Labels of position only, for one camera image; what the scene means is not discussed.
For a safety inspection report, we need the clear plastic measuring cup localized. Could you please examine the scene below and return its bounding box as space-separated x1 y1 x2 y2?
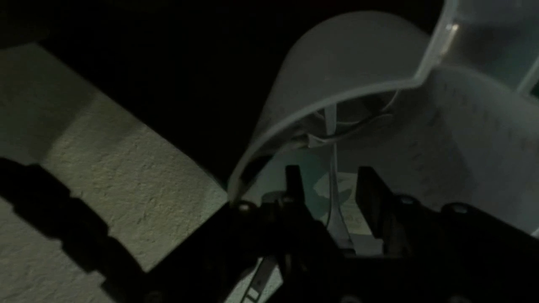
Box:
226 0 539 243

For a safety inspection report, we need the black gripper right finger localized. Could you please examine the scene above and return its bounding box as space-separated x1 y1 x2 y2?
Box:
356 166 408 238

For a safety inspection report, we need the black side table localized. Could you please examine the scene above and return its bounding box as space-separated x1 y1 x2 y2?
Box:
0 0 452 188

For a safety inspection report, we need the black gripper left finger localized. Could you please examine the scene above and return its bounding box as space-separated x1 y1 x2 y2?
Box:
284 164 317 226

